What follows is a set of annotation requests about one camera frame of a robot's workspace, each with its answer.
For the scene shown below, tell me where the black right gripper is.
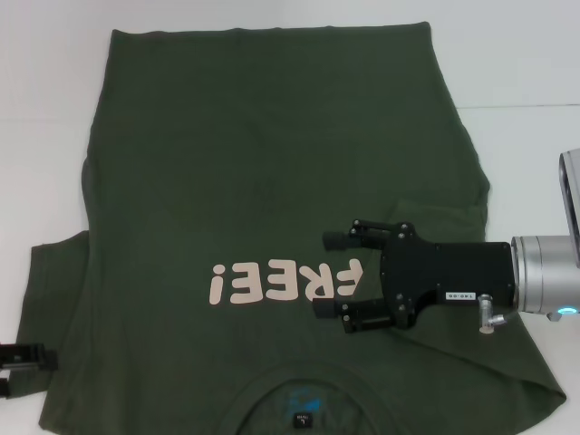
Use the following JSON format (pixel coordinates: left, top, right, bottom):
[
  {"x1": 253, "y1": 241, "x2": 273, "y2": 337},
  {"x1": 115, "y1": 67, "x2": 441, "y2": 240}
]
[{"x1": 312, "y1": 219, "x2": 518, "y2": 337}]

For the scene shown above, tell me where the dark green FREE! t-shirt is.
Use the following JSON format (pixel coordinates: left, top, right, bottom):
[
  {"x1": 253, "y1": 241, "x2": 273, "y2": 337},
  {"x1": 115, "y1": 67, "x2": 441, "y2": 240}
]
[{"x1": 6, "y1": 20, "x2": 567, "y2": 435}]

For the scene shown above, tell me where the silver elbow connector right wrist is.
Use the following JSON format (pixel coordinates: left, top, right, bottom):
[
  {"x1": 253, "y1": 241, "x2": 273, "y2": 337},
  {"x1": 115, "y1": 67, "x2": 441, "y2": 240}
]
[{"x1": 478, "y1": 293, "x2": 518, "y2": 336}]

